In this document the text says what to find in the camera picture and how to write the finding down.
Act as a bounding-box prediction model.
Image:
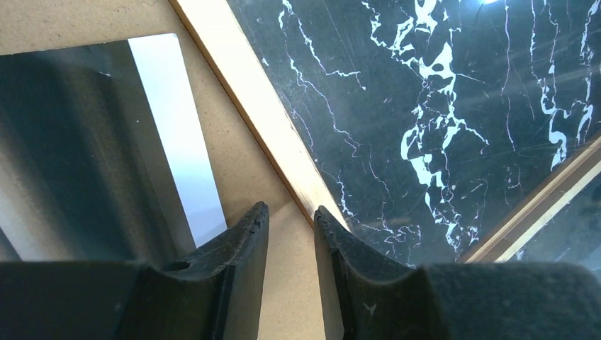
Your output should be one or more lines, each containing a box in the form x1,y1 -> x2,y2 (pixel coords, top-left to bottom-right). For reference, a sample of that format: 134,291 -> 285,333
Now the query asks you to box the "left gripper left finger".
1,202 -> 269,339

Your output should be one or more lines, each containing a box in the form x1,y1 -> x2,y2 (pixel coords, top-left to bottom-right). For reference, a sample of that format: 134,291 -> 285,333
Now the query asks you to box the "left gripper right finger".
314,207 -> 600,339

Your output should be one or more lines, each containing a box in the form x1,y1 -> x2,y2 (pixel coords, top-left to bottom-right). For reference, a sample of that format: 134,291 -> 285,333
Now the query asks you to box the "brown cardboard backing board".
1,1 -> 325,339

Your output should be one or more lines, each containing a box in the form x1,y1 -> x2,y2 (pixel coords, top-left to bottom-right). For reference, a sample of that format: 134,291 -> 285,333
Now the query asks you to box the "window and plant photo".
1,33 -> 226,265

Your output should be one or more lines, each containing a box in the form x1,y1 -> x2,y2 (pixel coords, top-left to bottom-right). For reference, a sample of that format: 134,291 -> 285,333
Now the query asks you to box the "brown wooden picture frame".
172,1 -> 600,262

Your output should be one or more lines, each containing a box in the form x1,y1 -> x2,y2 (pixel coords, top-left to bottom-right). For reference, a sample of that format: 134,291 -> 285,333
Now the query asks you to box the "clear acrylic sheet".
229,1 -> 600,267

